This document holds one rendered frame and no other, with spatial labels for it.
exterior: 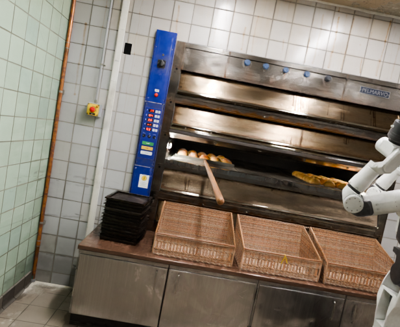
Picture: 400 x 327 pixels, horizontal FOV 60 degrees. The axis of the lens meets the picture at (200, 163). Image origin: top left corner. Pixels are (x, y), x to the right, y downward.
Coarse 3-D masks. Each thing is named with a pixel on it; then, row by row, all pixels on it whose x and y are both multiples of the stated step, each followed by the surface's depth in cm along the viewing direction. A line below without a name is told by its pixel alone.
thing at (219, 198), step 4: (204, 160) 300; (208, 168) 238; (208, 172) 219; (208, 176) 206; (212, 176) 197; (212, 180) 183; (212, 184) 173; (216, 184) 171; (212, 188) 166; (216, 188) 159; (216, 192) 150; (220, 192) 152; (216, 196) 143; (220, 196) 141; (216, 200) 139; (220, 200) 137; (220, 204) 137
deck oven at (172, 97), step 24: (216, 48) 268; (168, 96) 271; (168, 120) 273; (288, 120) 275; (312, 120) 274; (168, 144) 286; (192, 144) 434; (168, 168) 276; (288, 168) 439; (312, 168) 440; (336, 168) 288; (168, 192) 278; (312, 192) 280; (264, 216) 282; (288, 216) 281; (384, 216) 283
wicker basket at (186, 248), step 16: (176, 208) 275; (192, 208) 276; (160, 224) 264; (176, 224) 273; (192, 224) 274; (208, 224) 274; (224, 224) 275; (160, 240) 231; (176, 240) 231; (192, 240) 231; (208, 240) 273; (224, 240) 273; (176, 256) 232; (192, 256) 232; (208, 256) 233; (224, 256) 250
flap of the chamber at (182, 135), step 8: (176, 136) 272; (184, 136) 266; (192, 136) 260; (200, 136) 260; (208, 136) 260; (224, 144) 268; (232, 144) 262; (240, 144) 261; (248, 144) 261; (256, 152) 279; (264, 152) 273; (272, 152) 268; (280, 152) 262; (288, 152) 262; (296, 152) 262; (312, 160) 270; (320, 160) 264; (328, 160) 263; (336, 160) 263; (344, 168) 279; (352, 168) 273; (360, 168) 267
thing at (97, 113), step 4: (88, 104) 263; (92, 104) 263; (96, 104) 263; (100, 104) 264; (88, 108) 264; (96, 108) 264; (100, 108) 265; (88, 112) 264; (92, 112) 264; (96, 112) 264; (100, 112) 267; (96, 116) 264; (100, 116) 269
